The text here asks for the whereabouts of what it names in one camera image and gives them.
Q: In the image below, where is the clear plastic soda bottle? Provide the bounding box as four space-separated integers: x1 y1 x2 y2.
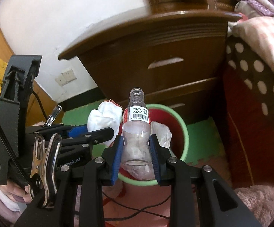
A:
122 88 151 166

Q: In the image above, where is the white glove red cuff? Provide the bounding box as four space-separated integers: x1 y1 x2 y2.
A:
87 100 123 147

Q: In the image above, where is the white opaque plastic bag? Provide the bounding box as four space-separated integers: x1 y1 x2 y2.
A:
121 120 172 183

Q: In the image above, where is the person left hand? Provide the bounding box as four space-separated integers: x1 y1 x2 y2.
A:
0 181 32 203

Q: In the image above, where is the red bin with green rim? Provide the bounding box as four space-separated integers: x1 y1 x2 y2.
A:
116 103 190 187

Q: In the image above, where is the green foam floor mat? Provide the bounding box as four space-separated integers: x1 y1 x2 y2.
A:
62 100 228 169

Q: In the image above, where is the dark wooden nightstand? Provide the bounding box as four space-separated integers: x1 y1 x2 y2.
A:
59 5 241 123

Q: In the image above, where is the red bed skirt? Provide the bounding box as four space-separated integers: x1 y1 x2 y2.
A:
223 67 274 188

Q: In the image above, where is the brown polka dot bedsheet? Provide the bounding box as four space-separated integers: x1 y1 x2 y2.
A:
226 36 274 126

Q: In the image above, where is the grey pillow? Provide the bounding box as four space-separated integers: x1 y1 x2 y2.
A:
234 1 257 19

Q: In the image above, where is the black camera cable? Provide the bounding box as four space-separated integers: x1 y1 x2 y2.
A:
0 101 37 190

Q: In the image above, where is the metal spring clamp left camera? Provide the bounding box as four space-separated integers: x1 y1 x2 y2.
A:
43 105 62 127

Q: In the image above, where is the metal spring clamp camera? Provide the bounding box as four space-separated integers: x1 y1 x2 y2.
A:
43 105 62 127
29 133 62 208

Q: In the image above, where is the metal spring clamp right camera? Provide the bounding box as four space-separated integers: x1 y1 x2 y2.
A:
29 133 62 208

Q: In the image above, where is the white wall socket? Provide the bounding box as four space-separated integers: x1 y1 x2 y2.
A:
55 69 77 87

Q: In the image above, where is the black cable on floor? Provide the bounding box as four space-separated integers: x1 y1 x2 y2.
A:
75 190 173 222

